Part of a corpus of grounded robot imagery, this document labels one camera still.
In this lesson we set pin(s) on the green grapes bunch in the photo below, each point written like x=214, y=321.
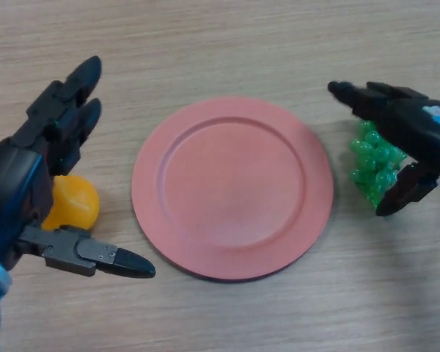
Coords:
x=370, y=161

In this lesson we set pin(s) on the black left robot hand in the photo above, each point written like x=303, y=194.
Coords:
x=11, y=183

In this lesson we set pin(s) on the yellow orange pear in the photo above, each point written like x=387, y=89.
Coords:
x=77, y=201

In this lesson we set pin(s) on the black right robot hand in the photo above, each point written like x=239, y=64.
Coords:
x=418, y=124

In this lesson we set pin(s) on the pink round plate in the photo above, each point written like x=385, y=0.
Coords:
x=232, y=188

